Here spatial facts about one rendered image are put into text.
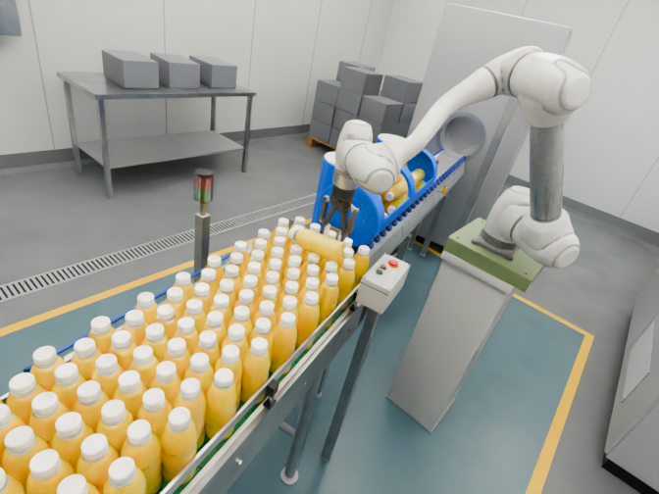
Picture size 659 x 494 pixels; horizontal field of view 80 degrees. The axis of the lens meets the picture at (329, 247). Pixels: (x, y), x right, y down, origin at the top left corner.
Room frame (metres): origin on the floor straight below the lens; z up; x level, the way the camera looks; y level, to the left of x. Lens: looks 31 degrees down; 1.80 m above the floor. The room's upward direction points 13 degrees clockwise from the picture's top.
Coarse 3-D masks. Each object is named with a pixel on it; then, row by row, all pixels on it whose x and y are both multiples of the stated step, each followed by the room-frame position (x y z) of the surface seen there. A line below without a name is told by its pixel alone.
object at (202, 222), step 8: (200, 216) 1.18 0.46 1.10; (208, 216) 1.19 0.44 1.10; (200, 224) 1.17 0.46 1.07; (208, 224) 1.20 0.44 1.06; (200, 232) 1.17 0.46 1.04; (208, 232) 1.20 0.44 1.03; (200, 240) 1.17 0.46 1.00; (208, 240) 1.20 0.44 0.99; (200, 248) 1.17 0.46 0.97; (208, 248) 1.20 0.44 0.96; (200, 256) 1.17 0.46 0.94; (208, 256) 1.20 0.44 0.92; (200, 264) 1.17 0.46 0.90
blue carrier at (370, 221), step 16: (416, 160) 2.25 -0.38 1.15; (432, 160) 2.18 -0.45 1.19; (432, 176) 2.15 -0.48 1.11; (368, 192) 1.44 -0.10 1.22; (416, 192) 1.85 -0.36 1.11; (320, 208) 1.50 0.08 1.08; (368, 208) 1.43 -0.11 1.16; (400, 208) 1.64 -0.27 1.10; (336, 224) 1.47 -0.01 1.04; (368, 224) 1.41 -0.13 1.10; (384, 224) 1.48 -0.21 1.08; (368, 240) 1.41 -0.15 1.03
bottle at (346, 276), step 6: (342, 270) 1.10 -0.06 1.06; (348, 270) 1.10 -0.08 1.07; (354, 270) 1.13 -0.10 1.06; (342, 276) 1.09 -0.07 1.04; (348, 276) 1.09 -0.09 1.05; (354, 276) 1.11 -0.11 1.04; (342, 282) 1.09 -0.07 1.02; (348, 282) 1.09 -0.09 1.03; (342, 288) 1.09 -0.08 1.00; (348, 288) 1.09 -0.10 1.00; (342, 294) 1.09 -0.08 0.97; (348, 294) 1.10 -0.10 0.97; (342, 300) 1.09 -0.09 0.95; (336, 306) 1.09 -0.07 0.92
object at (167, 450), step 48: (192, 288) 0.85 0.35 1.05; (240, 288) 0.90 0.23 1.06; (336, 288) 1.00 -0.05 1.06; (96, 336) 0.61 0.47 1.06; (144, 336) 0.66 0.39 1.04; (192, 336) 0.67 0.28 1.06; (288, 336) 0.76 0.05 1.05; (48, 384) 0.49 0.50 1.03; (144, 384) 0.52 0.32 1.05; (240, 384) 0.62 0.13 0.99; (0, 432) 0.36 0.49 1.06; (48, 432) 0.39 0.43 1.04; (96, 432) 0.41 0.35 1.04; (192, 432) 0.44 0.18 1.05; (48, 480) 0.31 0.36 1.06; (96, 480) 0.33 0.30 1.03; (144, 480) 0.35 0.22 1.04
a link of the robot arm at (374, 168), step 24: (480, 72) 1.35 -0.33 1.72; (456, 96) 1.30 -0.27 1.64; (480, 96) 1.32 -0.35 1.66; (432, 120) 1.20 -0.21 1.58; (360, 144) 1.14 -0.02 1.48; (384, 144) 1.09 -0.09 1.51; (408, 144) 1.11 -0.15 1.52; (360, 168) 1.03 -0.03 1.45; (384, 168) 1.00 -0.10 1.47; (384, 192) 1.02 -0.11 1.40
